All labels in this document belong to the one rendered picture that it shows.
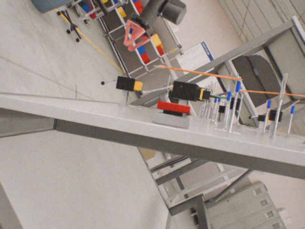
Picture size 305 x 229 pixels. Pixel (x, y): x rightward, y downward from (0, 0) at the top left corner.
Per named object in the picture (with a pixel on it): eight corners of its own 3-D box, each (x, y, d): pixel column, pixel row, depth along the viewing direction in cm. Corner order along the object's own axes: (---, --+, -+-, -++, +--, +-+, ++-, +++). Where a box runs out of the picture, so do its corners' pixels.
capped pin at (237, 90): (224, 130, 57) (234, 76, 57) (231, 132, 58) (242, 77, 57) (227, 131, 56) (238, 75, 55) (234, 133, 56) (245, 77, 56)
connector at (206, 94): (190, 97, 73) (192, 88, 73) (210, 100, 72) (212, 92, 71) (189, 96, 70) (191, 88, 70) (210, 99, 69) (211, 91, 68)
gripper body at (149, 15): (151, 38, 105) (163, 21, 104) (145, 26, 95) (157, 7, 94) (137, 29, 106) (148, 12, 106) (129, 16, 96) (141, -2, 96)
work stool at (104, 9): (56, 5, 481) (93, -16, 473) (76, 34, 518) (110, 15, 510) (55, 17, 439) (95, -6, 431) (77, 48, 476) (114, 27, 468)
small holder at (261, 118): (245, 126, 137) (248, 112, 137) (263, 129, 136) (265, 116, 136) (247, 126, 132) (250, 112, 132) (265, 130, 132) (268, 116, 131)
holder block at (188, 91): (174, 98, 74) (177, 82, 74) (196, 102, 73) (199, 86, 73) (170, 97, 70) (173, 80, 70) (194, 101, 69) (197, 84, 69)
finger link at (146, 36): (138, 57, 104) (153, 35, 104) (133, 50, 97) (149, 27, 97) (123, 47, 106) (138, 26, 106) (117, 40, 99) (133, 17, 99)
